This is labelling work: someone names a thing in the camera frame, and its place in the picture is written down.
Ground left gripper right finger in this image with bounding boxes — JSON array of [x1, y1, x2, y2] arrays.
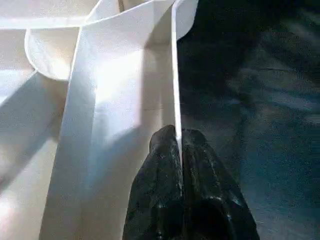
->
[[181, 128, 260, 240]]

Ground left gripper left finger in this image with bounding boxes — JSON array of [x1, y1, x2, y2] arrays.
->
[[123, 124, 186, 240]]

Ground white plastic table top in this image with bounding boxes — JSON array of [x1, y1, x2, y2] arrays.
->
[[0, 0, 200, 240]]

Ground black table mat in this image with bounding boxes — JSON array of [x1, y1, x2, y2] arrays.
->
[[175, 0, 320, 240]]

